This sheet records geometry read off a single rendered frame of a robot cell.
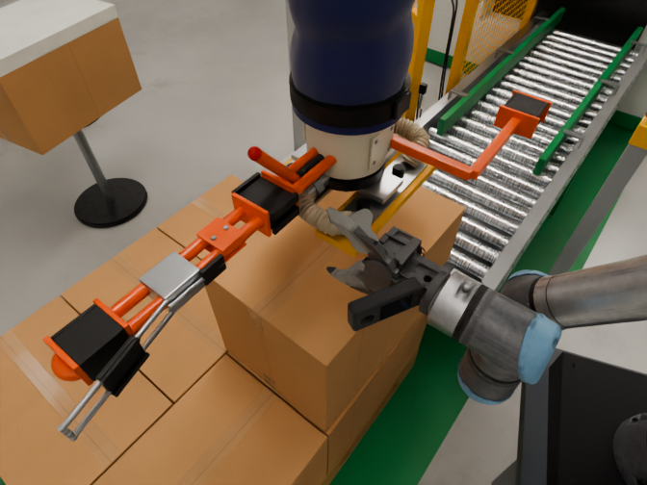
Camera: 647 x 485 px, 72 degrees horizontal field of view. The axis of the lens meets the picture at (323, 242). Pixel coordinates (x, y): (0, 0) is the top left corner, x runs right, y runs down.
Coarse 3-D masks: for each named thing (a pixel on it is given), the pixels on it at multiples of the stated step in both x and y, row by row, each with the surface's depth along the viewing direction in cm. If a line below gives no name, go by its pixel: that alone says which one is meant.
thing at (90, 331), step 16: (96, 304) 63; (80, 320) 61; (96, 320) 61; (112, 320) 61; (48, 336) 60; (64, 336) 60; (80, 336) 60; (96, 336) 60; (112, 336) 60; (128, 336) 62; (64, 352) 58; (80, 352) 58; (96, 352) 58; (112, 352) 61; (80, 368) 57; (96, 368) 60
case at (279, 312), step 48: (336, 192) 125; (432, 192) 125; (288, 240) 114; (432, 240) 114; (240, 288) 104; (288, 288) 104; (336, 288) 104; (240, 336) 119; (288, 336) 96; (336, 336) 96; (384, 336) 120; (288, 384) 116; (336, 384) 104
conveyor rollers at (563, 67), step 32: (544, 64) 257; (576, 64) 255; (608, 64) 254; (544, 96) 233; (576, 96) 232; (480, 128) 215; (544, 128) 215; (576, 128) 214; (512, 160) 198; (448, 192) 183; (480, 192) 184; (512, 192) 184; (480, 224) 172; (512, 224) 172; (480, 256) 165
